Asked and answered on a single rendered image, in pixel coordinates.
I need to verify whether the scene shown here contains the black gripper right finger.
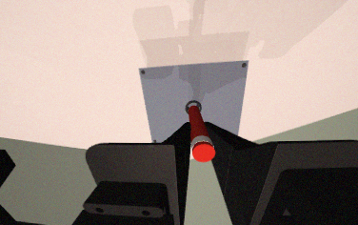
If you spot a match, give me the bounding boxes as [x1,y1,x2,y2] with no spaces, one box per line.
[204,122,358,225]

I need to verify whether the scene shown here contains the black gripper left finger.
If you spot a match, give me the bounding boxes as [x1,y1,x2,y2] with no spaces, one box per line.
[86,122,191,225]

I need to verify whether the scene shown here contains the dark red peg with white band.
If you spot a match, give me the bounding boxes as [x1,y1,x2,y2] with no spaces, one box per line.
[189,106,215,162]

